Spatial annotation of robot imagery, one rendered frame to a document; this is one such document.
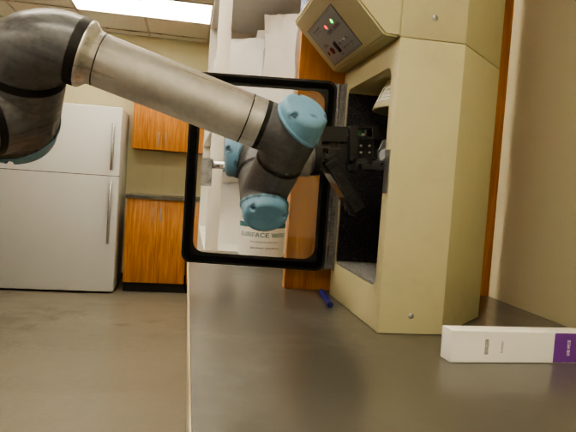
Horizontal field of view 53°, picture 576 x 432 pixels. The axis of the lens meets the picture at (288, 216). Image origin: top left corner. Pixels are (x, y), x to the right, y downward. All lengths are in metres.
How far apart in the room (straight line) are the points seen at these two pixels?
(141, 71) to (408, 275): 0.51
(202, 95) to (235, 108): 0.05
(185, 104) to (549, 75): 0.83
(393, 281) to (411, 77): 0.32
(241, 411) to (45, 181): 5.38
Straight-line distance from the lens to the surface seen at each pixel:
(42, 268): 5.98
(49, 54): 0.85
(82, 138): 5.85
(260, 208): 0.89
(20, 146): 0.94
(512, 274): 1.43
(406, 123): 0.94
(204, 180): 1.21
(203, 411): 0.61
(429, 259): 0.96
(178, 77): 0.83
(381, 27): 0.96
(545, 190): 1.34
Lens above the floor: 1.17
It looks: 3 degrees down
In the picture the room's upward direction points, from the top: 4 degrees clockwise
